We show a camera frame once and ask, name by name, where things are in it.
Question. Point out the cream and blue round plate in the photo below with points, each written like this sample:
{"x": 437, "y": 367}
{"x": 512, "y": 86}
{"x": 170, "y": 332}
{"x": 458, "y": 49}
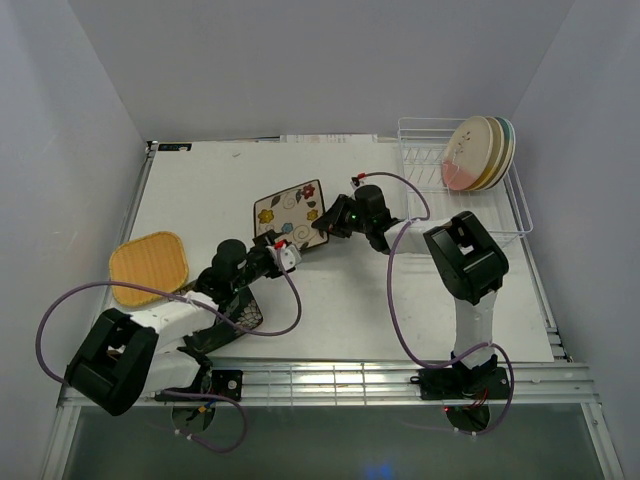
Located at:
{"x": 510, "y": 138}

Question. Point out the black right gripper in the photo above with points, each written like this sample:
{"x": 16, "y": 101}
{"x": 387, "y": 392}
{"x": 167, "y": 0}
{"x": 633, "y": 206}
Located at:
{"x": 332, "y": 221}

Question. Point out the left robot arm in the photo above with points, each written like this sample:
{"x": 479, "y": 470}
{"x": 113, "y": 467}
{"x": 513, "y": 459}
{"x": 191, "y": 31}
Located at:
{"x": 127, "y": 354}

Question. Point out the cream and pink round plate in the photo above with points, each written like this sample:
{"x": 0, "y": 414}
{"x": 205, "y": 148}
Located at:
{"x": 467, "y": 153}

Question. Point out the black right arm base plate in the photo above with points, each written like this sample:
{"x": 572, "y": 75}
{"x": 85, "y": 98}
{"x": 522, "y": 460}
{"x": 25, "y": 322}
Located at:
{"x": 466, "y": 397}

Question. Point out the cream and yellow round plate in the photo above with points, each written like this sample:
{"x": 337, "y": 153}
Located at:
{"x": 496, "y": 154}

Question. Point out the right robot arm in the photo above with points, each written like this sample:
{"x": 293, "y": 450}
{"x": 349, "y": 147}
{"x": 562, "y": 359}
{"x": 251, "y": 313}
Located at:
{"x": 471, "y": 266}

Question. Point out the papers at table back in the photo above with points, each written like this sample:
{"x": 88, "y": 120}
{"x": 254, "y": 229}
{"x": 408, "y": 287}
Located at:
{"x": 329, "y": 138}

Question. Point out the black floral square plate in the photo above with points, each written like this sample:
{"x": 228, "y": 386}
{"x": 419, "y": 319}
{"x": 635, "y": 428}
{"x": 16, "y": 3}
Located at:
{"x": 242, "y": 309}

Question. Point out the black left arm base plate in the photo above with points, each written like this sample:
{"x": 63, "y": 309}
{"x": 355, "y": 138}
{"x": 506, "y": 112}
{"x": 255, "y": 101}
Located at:
{"x": 227, "y": 383}

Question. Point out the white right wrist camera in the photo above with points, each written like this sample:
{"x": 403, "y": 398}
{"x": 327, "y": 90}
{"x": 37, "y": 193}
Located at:
{"x": 357, "y": 180}

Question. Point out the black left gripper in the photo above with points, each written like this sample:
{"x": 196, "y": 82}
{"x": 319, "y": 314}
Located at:
{"x": 262, "y": 242}

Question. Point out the aluminium table frame rail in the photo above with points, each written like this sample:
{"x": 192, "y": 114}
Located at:
{"x": 386, "y": 384}

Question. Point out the yellow woven square mat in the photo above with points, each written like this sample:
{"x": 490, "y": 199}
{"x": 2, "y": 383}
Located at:
{"x": 156, "y": 260}

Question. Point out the white wire dish rack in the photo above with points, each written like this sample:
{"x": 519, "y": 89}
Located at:
{"x": 502, "y": 209}

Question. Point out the square floral cream plate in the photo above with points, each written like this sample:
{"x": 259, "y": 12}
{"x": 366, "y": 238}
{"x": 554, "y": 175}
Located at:
{"x": 290, "y": 213}

